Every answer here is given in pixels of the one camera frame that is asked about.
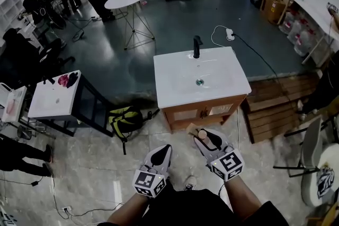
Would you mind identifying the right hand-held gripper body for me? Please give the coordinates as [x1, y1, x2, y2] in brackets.
[206, 148, 245, 183]

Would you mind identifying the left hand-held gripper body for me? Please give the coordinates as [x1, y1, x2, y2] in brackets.
[131, 164, 170, 199]

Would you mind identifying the small wooden brush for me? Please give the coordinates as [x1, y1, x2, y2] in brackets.
[185, 123, 213, 148]

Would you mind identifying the person's left forearm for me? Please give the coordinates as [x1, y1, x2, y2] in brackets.
[105, 191, 149, 226]

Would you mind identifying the person's right forearm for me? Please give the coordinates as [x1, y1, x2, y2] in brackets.
[225, 175, 263, 221]

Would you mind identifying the wooden vanity cabinet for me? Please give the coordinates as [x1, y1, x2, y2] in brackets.
[158, 93, 248, 132]

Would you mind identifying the white sink basin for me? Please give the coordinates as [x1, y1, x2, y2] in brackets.
[153, 46, 253, 110]

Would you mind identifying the person's white shoe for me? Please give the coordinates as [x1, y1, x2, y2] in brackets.
[182, 175, 198, 192]

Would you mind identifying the person's black clothing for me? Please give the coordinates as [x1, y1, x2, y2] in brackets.
[97, 179, 290, 226]

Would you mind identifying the yellow-green black backpack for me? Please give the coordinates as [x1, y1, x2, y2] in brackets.
[108, 105, 161, 156]

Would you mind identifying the wooden platform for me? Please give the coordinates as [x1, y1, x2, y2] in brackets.
[239, 72, 322, 144]

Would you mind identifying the white chair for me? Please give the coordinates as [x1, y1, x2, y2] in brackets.
[272, 114, 339, 207]

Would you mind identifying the tall black faucet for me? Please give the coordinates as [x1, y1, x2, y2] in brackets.
[192, 34, 204, 60]

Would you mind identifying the white printed cushion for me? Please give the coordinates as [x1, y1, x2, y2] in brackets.
[301, 143, 339, 207]

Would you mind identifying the red and blue cloth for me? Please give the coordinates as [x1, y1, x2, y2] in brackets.
[57, 74, 70, 87]

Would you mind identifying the pile of clear plastic bags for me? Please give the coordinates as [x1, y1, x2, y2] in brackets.
[278, 10, 323, 58]

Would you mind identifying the cardboard box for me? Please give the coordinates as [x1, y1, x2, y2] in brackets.
[260, 0, 293, 25]

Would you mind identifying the small white washstand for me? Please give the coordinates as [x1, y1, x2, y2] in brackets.
[0, 83, 29, 124]

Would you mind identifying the black office chair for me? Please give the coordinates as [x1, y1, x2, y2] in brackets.
[0, 27, 76, 88]

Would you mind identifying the black cable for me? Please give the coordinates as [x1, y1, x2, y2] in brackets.
[233, 32, 298, 115]

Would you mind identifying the white cable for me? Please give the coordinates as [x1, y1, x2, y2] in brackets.
[210, 24, 234, 49]

